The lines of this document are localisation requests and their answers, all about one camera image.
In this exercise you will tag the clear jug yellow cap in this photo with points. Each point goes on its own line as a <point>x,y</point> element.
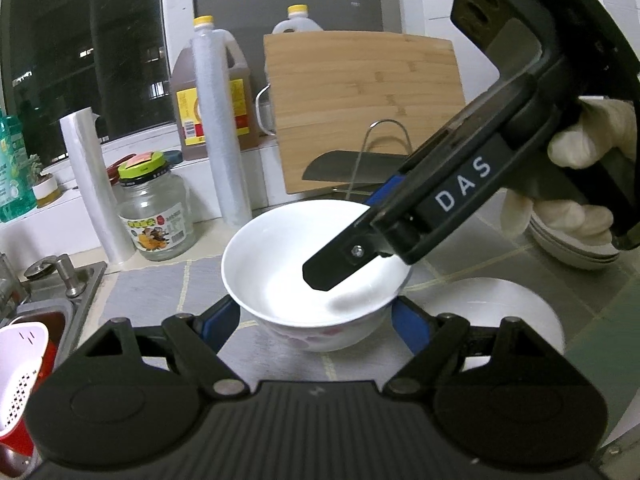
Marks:
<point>298,21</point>

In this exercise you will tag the bamboo cutting board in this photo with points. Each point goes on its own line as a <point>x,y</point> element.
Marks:
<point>326,89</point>

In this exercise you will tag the green dish soap bottle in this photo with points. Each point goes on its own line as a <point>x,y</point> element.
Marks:
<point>17,196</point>

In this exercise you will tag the tall plastic wrap roll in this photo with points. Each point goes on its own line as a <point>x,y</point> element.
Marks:
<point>212,81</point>

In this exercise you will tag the steel sink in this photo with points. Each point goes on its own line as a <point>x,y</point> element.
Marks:
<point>65,317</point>

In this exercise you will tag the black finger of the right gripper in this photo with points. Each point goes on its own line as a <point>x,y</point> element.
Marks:
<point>364,241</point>

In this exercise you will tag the black kitchen knife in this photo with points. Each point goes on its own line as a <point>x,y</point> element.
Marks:
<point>336,166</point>

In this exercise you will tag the small white plate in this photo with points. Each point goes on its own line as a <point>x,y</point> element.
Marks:
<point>486,301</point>

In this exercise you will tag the dark oil jug yellow cap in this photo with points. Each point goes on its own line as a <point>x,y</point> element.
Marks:
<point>185,96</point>

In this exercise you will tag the white pink colander basket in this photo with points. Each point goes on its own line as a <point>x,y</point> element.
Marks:
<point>23,347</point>

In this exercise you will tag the glass jar green lid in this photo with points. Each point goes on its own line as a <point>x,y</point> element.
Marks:
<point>154,207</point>

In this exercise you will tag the metal wire rack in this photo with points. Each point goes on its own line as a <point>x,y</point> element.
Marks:
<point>371,157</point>

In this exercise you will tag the left plastic wrap roll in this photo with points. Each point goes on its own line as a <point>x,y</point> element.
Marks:
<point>86,159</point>

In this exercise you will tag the white floral bowl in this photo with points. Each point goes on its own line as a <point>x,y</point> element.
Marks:
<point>262,272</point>

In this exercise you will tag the stack of white plates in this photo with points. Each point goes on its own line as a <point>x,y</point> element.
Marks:
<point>570,251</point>

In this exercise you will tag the white gloved right hand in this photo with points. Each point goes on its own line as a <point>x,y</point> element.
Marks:
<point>604,124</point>

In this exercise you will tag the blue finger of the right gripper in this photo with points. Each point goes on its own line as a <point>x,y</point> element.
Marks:
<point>384,190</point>

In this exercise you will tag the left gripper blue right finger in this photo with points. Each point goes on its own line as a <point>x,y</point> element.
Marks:
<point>412,324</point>

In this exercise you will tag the small potted plant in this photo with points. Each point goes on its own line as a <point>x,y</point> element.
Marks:
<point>44,186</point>

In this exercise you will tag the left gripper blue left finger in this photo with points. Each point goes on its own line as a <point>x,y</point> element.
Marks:
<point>218,323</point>

